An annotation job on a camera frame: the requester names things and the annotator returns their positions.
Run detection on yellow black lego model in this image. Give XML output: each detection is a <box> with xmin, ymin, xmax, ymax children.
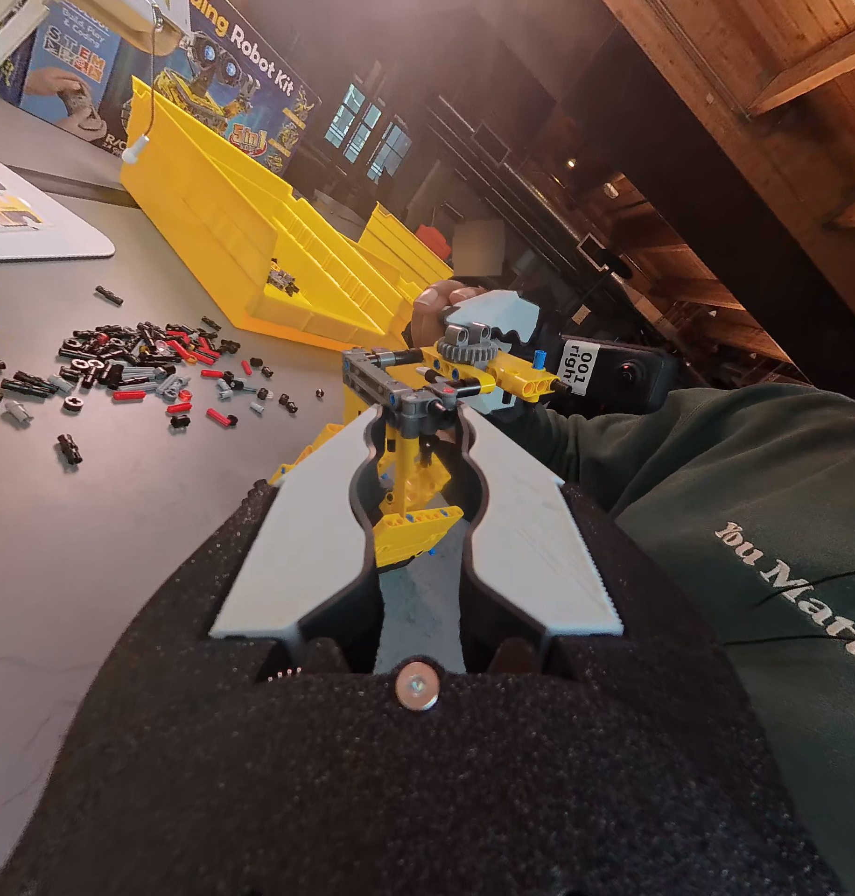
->
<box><xmin>270</xmin><ymin>420</ymin><xmax>467</xmax><ymax>568</ymax></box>

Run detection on pile of small lego pins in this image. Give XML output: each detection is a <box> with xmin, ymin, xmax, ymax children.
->
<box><xmin>0</xmin><ymin>283</ymin><xmax>327</xmax><ymax>466</ymax></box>

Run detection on small grey lego parts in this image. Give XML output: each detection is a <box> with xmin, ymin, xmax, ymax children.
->
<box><xmin>265</xmin><ymin>256</ymin><xmax>302</xmax><ymax>298</ymax></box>

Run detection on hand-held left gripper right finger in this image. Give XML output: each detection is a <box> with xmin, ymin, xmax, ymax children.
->
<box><xmin>458</xmin><ymin>403</ymin><xmax>624</xmax><ymax>638</ymax></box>

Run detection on white book stand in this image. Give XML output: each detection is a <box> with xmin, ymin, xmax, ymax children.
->
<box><xmin>0</xmin><ymin>0</ymin><xmax>190</xmax><ymax>261</ymax></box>

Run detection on lego sticker sheet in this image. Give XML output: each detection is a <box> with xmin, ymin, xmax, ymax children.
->
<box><xmin>0</xmin><ymin>168</ymin><xmax>56</xmax><ymax>232</ymax></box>

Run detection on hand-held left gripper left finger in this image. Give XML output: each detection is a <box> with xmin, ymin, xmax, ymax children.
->
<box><xmin>208</xmin><ymin>402</ymin><xmax>386</xmax><ymax>642</ymax></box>

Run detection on yellow ribbed storage bin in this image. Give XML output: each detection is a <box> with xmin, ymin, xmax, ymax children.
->
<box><xmin>357</xmin><ymin>202</ymin><xmax>456</xmax><ymax>302</ymax></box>

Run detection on robot kit box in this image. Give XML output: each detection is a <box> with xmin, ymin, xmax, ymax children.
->
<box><xmin>4</xmin><ymin>0</ymin><xmax>323</xmax><ymax>177</ymax></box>

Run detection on yellow divided parts bin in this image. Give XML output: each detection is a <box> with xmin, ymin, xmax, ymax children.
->
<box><xmin>119</xmin><ymin>73</ymin><xmax>404</xmax><ymax>349</ymax></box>

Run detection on person's right hand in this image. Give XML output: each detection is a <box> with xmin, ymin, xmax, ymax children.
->
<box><xmin>410</xmin><ymin>279</ymin><xmax>476</xmax><ymax>345</ymax></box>

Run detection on person's right forearm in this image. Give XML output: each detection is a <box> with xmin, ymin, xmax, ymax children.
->
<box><xmin>533</xmin><ymin>381</ymin><xmax>855</xmax><ymax>519</ymax></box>

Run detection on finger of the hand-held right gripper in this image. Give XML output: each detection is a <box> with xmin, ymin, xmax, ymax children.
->
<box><xmin>445</xmin><ymin>288</ymin><xmax>542</xmax><ymax>345</ymax></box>
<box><xmin>468</xmin><ymin>384</ymin><xmax>521</xmax><ymax>415</ymax></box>

